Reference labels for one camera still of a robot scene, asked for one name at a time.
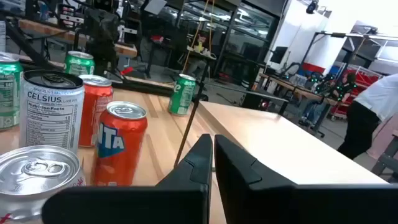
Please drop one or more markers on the wooden desk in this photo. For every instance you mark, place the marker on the wooden desk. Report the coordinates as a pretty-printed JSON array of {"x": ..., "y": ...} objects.
[{"x": 289, "y": 85}]

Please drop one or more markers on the green Sprite can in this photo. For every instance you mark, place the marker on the green Sprite can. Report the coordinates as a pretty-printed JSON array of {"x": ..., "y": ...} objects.
[
  {"x": 77, "y": 65},
  {"x": 9, "y": 93},
  {"x": 180, "y": 96}
]

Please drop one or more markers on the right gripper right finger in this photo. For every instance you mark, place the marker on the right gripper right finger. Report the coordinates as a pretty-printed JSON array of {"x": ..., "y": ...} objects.
[{"x": 280, "y": 205}]

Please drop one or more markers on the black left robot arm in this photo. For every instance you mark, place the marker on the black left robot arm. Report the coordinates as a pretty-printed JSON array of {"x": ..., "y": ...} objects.
[{"x": 101, "y": 34}]

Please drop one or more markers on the white Celsius can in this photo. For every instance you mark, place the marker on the white Celsius can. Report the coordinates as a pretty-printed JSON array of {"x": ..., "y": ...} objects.
[{"x": 49, "y": 118}]

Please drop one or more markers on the red storage bin rack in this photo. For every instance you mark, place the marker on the red storage bin rack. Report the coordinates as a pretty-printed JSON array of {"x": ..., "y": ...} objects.
[{"x": 363, "y": 81}]

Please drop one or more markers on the background robot with green lights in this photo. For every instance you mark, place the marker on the background robot with green lights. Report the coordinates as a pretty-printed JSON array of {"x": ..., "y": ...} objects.
[{"x": 320, "y": 82}]

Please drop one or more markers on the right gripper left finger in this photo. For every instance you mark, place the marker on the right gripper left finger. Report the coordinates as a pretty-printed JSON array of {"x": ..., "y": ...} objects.
[{"x": 130, "y": 205}]

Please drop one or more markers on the wooden workbench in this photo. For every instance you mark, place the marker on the wooden workbench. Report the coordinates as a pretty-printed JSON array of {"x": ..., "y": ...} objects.
[{"x": 124, "y": 49}]

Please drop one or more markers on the person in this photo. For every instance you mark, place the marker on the person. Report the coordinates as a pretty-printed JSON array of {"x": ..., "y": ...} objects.
[
  {"x": 360, "y": 124},
  {"x": 348, "y": 87}
]

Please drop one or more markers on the red Fanta strawberry can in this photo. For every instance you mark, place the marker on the red Fanta strawberry can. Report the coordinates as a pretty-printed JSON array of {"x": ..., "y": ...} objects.
[
  {"x": 93, "y": 105},
  {"x": 121, "y": 155}
]

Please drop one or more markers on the silver Diet Coke can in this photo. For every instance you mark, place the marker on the silver Diet Coke can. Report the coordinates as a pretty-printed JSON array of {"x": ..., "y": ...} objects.
[{"x": 37, "y": 174}]

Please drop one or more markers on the black ceiling camera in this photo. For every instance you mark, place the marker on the black ceiling camera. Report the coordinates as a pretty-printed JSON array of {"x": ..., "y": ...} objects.
[{"x": 311, "y": 7}]

